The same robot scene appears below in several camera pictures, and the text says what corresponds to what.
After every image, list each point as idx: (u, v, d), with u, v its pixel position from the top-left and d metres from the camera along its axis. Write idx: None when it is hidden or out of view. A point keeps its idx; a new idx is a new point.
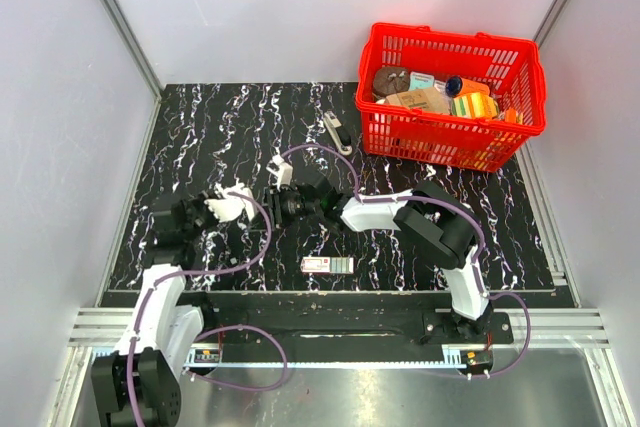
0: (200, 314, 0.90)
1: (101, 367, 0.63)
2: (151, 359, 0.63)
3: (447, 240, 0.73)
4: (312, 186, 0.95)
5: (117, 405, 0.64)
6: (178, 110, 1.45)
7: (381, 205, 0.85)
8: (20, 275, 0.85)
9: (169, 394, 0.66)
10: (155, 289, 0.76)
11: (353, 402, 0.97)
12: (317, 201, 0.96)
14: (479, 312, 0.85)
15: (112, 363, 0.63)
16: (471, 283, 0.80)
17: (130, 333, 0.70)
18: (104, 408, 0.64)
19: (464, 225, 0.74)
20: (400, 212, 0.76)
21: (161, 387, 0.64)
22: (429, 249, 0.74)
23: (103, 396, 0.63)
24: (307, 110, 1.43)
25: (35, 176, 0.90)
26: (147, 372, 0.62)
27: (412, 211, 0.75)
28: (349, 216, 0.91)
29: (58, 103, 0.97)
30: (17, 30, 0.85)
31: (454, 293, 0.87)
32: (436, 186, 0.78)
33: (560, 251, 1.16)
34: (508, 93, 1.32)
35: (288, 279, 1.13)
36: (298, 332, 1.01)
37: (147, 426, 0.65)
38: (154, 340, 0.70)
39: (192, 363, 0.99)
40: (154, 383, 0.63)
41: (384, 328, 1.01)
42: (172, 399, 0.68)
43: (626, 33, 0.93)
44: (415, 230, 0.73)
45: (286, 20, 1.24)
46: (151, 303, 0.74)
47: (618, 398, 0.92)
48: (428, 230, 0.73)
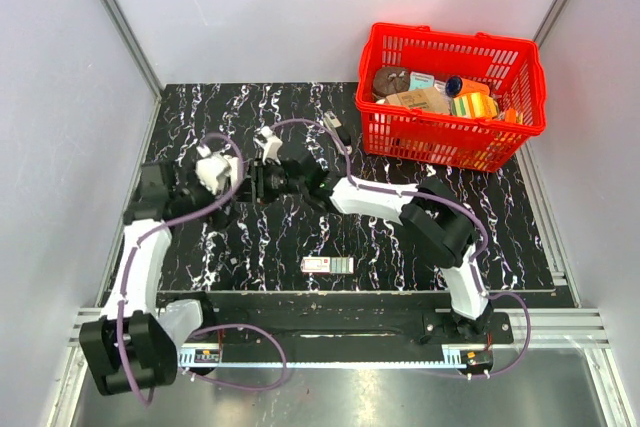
0: (199, 303, 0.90)
1: (94, 335, 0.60)
2: (142, 322, 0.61)
3: (449, 240, 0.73)
4: (295, 162, 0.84)
5: (111, 368, 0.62)
6: (178, 110, 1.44)
7: (380, 196, 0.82)
8: (20, 276, 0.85)
9: (166, 355, 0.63)
10: (139, 247, 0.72)
11: (353, 402, 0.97)
12: (301, 179, 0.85)
14: (478, 313, 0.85)
15: (101, 328, 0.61)
16: (470, 283, 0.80)
17: (118, 296, 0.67)
18: (98, 373, 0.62)
19: (465, 226, 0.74)
20: (405, 208, 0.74)
21: (155, 347, 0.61)
22: (429, 248, 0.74)
23: (96, 360, 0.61)
24: (307, 110, 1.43)
25: (35, 176, 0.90)
26: (138, 333, 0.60)
27: (418, 209, 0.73)
28: (339, 200, 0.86)
29: (59, 103, 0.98)
30: (17, 32, 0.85)
31: (453, 292, 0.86)
32: (441, 185, 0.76)
33: (560, 251, 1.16)
34: (508, 93, 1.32)
35: (288, 279, 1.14)
36: (298, 332, 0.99)
37: (145, 386, 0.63)
38: (143, 302, 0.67)
39: (192, 363, 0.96)
40: (146, 344, 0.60)
41: (384, 328, 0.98)
42: (169, 360, 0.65)
43: (626, 33, 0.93)
44: (418, 229, 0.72)
45: (286, 20, 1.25)
46: (137, 260, 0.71)
47: (618, 398, 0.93)
48: (429, 229, 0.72)
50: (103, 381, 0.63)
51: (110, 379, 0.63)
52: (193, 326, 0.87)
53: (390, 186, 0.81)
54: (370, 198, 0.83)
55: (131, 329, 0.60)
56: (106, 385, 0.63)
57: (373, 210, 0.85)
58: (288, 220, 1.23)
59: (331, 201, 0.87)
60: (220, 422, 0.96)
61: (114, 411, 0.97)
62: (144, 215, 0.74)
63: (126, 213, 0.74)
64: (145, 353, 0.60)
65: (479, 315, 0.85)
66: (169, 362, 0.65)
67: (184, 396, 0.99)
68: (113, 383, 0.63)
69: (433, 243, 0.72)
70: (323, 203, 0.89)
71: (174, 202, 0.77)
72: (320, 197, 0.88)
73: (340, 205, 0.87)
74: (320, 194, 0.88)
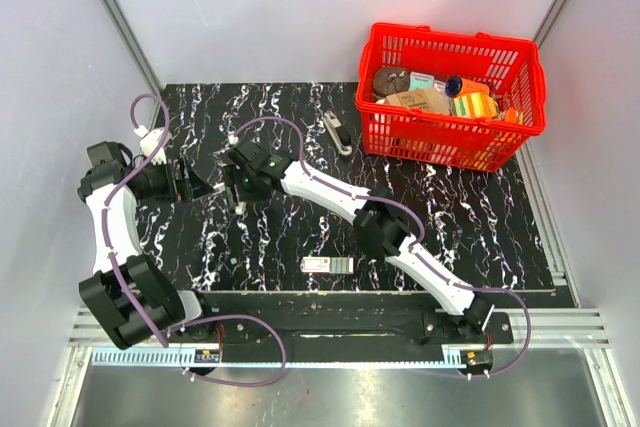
0: (193, 294, 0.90)
1: (97, 289, 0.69)
2: (138, 264, 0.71)
3: (387, 240, 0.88)
4: (236, 151, 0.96)
5: (122, 316, 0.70)
6: (178, 110, 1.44)
7: (334, 194, 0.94)
8: (20, 276, 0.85)
9: (169, 291, 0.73)
10: (108, 206, 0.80)
11: (353, 403, 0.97)
12: (248, 165, 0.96)
14: (464, 307, 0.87)
15: (100, 283, 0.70)
16: (433, 278, 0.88)
17: (105, 248, 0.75)
18: (110, 324, 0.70)
19: (401, 225, 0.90)
20: (358, 215, 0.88)
21: (159, 283, 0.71)
22: (372, 245, 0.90)
23: (106, 312, 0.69)
24: (307, 110, 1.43)
25: (35, 177, 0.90)
26: (140, 274, 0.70)
27: (367, 215, 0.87)
28: (288, 183, 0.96)
29: (58, 103, 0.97)
30: (17, 32, 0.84)
31: (433, 295, 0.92)
32: (386, 190, 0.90)
33: (560, 251, 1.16)
34: (508, 93, 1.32)
35: (288, 279, 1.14)
36: (298, 332, 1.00)
37: (159, 325, 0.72)
38: (130, 248, 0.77)
39: (192, 363, 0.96)
40: (150, 281, 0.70)
41: (384, 328, 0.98)
42: (173, 297, 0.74)
43: (626, 33, 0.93)
44: (366, 232, 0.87)
45: (286, 21, 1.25)
46: (111, 218, 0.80)
47: (618, 398, 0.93)
48: (375, 233, 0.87)
50: (118, 332, 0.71)
51: (123, 329, 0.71)
52: (195, 320, 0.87)
53: (345, 187, 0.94)
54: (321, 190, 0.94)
55: (130, 272, 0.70)
56: (121, 337, 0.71)
57: (320, 200, 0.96)
58: (288, 220, 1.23)
59: (279, 182, 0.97)
60: (220, 422, 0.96)
61: (114, 411, 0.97)
62: (102, 183, 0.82)
63: (82, 188, 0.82)
64: (150, 289, 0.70)
65: (465, 308, 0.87)
66: (174, 299, 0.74)
67: (184, 396, 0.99)
68: (128, 334, 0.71)
69: (376, 243, 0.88)
70: (270, 179, 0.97)
71: (127, 169, 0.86)
72: (269, 175, 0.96)
73: (289, 188, 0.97)
74: (270, 172, 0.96)
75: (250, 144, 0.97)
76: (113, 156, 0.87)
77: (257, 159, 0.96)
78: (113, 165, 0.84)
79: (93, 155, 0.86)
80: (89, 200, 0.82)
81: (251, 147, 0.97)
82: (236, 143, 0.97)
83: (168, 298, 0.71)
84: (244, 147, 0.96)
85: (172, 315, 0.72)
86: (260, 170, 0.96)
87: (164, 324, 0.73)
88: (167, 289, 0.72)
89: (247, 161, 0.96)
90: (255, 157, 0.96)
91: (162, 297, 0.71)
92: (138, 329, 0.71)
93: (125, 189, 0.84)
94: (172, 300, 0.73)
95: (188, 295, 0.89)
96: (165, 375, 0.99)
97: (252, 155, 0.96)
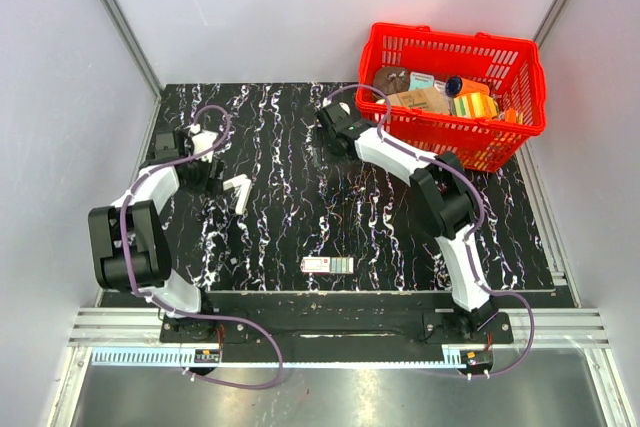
0: (198, 290, 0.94)
1: (101, 215, 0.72)
2: (142, 206, 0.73)
3: (447, 213, 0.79)
4: (325, 111, 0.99)
5: (112, 250, 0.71)
6: (178, 110, 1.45)
7: (401, 158, 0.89)
8: (20, 276, 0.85)
9: (161, 246, 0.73)
10: (150, 173, 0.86)
11: (353, 403, 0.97)
12: (331, 126, 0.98)
14: (475, 304, 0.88)
15: (108, 211, 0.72)
16: (465, 266, 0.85)
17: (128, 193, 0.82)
18: (99, 255, 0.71)
19: (466, 204, 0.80)
20: (417, 173, 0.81)
21: (153, 230, 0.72)
22: (428, 216, 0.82)
23: (101, 240, 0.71)
24: (307, 110, 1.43)
25: (35, 176, 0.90)
26: (140, 213, 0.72)
27: (427, 176, 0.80)
28: (362, 146, 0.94)
29: (58, 103, 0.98)
30: (17, 33, 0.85)
31: (453, 279, 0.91)
32: (457, 161, 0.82)
33: (560, 251, 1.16)
34: (508, 93, 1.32)
35: (288, 279, 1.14)
36: (298, 332, 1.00)
37: (138, 277, 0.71)
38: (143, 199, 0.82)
39: (192, 363, 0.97)
40: (146, 223, 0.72)
41: (384, 328, 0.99)
42: (163, 257, 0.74)
43: (626, 32, 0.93)
44: (422, 193, 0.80)
45: (286, 20, 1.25)
46: (147, 182, 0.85)
47: (618, 398, 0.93)
48: (432, 198, 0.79)
50: (102, 267, 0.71)
51: (107, 266, 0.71)
52: (191, 314, 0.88)
53: (411, 149, 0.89)
54: (390, 154, 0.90)
55: (133, 211, 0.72)
56: (104, 275, 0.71)
57: (390, 165, 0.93)
58: (288, 220, 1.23)
59: (355, 146, 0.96)
60: (220, 422, 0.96)
61: (113, 411, 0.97)
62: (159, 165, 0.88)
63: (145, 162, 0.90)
64: (144, 231, 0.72)
65: (474, 307, 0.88)
66: (162, 258, 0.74)
67: (183, 395, 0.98)
68: (110, 272, 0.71)
69: (431, 211, 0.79)
70: (347, 143, 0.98)
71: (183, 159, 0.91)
72: (347, 138, 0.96)
73: (361, 151, 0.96)
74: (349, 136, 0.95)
75: (337, 108, 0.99)
76: (175, 145, 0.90)
77: (340, 124, 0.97)
78: (173, 155, 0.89)
79: (158, 139, 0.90)
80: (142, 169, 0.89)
81: (338, 111, 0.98)
82: (325, 105, 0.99)
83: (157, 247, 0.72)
84: (331, 109, 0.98)
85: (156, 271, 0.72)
86: (341, 134, 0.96)
87: (145, 278, 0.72)
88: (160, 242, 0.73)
89: (331, 123, 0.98)
90: (339, 121, 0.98)
91: (151, 243, 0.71)
92: (120, 273, 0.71)
93: (171, 169, 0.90)
94: (160, 257, 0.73)
95: (187, 286, 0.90)
96: (165, 374, 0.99)
97: (336, 118, 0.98)
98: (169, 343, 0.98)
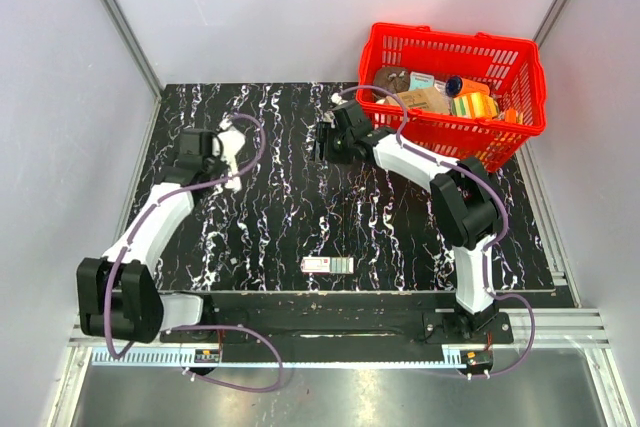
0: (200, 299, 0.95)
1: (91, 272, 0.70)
2: (135, 272, 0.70)
3: (470, 222, 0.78)
4: (345, 111, 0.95)
5: (98, 310, 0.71)
6: (178, 110, 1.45)
7: (419, 160, 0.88)
8: (20, 276, 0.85)
9: (147, 311, 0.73)
10: (158, 204, 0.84)
11: (353, 403, 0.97)
12: (349, 129, 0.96)
14: (477, 309, 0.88)
15: (98, 267, 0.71)
16: (478, 276, 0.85)
17: (123, 243, 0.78)
18: (85, 311, 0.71)
19: (490, 213, 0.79)
20: (439, 179, 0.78)
21: (141, 301, 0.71)
22: (449, 224, 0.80)
23: (88, 296, 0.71)
24: (307, 110, 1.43)
25: (35, 176, 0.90)
26: (129, 283, 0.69)
27: (449, 182, 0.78)
28: (380, 153, 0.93)
29: (59, 104, 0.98)
30: (17, 34, 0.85)
31: (460, 281, 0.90)
32: (479, 165, 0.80)
33: (560, 251, 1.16)
34: (508, 93, 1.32)
35: (288, 279, 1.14)
36: (298, 332, 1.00)
37: (125, 333, 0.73)
38: (142, 253, 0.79)
39: (192, 363, 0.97)
40: (133, 292, 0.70)
41: (384, 328, 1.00)
42: (150, 316, 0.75)
43: (627, 33, 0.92)
44: (444, 200, 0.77)
45: (287, 20, 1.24)
46: (153, 215, 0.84)
47: (618, 398, 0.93)
48: (455, 205, 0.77)
50: (88, 320, 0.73)
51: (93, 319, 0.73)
52: (190, 325, 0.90)
53: (430, 154, 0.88)
54: (405, 157, 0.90)
55: (123, 275, 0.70)
56: (88, 326, 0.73)
57: (407, 171, 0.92)
58: (288, 220, 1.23)
59: (372, 152, 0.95)
60: (220, 423, 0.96)
61: (112, 411, 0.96)
62: (172, 182, 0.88)
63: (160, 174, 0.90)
64: (132, 300, 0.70)
65: (477, 310, 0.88)
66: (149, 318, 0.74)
67: (183, 395, 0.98)
68: (95, 325, 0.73)
69: (455, 219, 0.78)
70: (365, 151, 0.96)
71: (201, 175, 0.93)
72: (365, 145, 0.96)
73: (378, 157, 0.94)
74: (366, 142, 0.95)
75: (358, 110, 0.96)
76: (198, 151, 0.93)
77: (359, 127, 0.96)
78: (196, 162, 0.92)
79: (185, 141, 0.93)
80: (152, 194, 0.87)
81: (358, 113, 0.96)
82: (344, 104, 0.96)
83: (142, 317, 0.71)
84: (352, 111, 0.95)
85: (138, 333, 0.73)
86: (359, 140, 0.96)
87: (130, 335, 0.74)
88: (146, 308, 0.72)
89: (350, 126, 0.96)
90: (359, 124, 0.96)
91: (136, 314, 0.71)
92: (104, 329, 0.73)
93: (185, 195, 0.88)
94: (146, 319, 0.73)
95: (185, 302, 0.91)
96: (164, 375, 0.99)
97: (356, 121, 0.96)
98: (169, 343, 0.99)
